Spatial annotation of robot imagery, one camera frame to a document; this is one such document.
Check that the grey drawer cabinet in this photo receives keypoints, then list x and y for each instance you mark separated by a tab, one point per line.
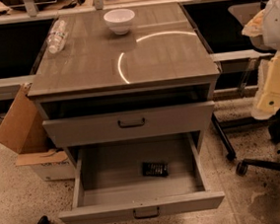
160	62

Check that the white ceramic bowl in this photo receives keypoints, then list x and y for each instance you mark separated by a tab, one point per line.
119	20

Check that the open middle drawer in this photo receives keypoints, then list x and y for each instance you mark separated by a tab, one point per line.
110	185

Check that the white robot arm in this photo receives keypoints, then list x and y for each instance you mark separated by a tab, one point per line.
266	24

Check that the clear plastic water bottle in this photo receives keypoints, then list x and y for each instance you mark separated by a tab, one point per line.
57	37

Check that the white cardboard box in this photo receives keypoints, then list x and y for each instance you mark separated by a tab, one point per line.
52	165

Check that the black rxbar chocolate bar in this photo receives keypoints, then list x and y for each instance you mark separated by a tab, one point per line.
154	169

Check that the brown cardboard sheet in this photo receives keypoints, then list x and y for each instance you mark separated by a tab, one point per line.
21	129

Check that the closed top drawer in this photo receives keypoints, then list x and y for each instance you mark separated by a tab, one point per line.
117	126

